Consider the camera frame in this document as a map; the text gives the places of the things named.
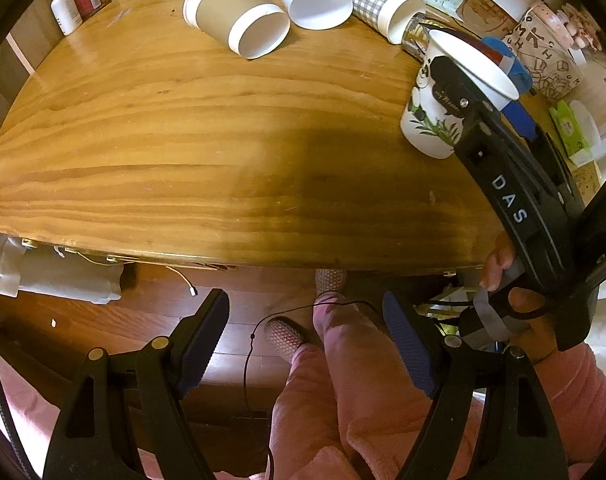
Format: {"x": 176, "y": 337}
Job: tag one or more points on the brown cardboard coaster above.
{"x": 485, "y": 10}

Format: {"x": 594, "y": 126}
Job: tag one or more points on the person's right forearm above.
{"x": 583, "y": 400}

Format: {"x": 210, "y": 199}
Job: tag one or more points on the patterned glass jar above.
{"x": 414, "y": 35}

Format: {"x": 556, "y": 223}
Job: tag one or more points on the grey checked paper cup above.
{"x": 378, "y": 2}

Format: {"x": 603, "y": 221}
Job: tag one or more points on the person's pink pants leg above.
{"x": 303, "y": 410}
{"x": 353, "y": 360}

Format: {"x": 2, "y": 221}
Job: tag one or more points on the pink flower ornament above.
{"x": 580, "y": 27}

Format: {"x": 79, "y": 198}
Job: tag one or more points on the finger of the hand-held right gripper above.
{"x": 455, "y": 92}
{"x": 520, "y": 120}

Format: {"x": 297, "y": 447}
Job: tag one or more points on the brown paper cup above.
{"x": 228, "y": 10}

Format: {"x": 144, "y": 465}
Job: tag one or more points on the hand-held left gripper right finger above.
{"x": 408, "y": 340}

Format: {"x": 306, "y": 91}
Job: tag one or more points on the person's right hand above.
{"x": 533, "y": 330}

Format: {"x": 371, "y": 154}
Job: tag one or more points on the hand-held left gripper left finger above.
{"x": 203, "y": 345}

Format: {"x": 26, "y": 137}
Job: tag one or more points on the white cloth bag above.
{"x": 53, "y": 275}

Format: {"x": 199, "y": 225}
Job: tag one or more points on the pink knit slipper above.
{"x": 284, "y": 337}
{"x": 329, "y": 280}

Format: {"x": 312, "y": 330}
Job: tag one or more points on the white plastic bottle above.
{"x": 65, "y": 12}

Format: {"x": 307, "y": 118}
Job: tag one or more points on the white leaf print paper cup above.
{"x": 433, "y": 125}

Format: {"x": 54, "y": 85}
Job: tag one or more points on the green tissue packet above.
{"x": 575, "y": 132}

